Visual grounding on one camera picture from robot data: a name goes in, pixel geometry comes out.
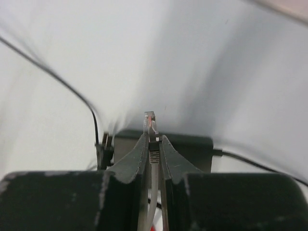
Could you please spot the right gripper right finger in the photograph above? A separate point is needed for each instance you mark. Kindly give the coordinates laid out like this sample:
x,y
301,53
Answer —
x,y
174,198

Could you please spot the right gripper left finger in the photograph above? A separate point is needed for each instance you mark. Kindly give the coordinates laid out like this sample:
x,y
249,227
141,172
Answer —
x,y
126,199

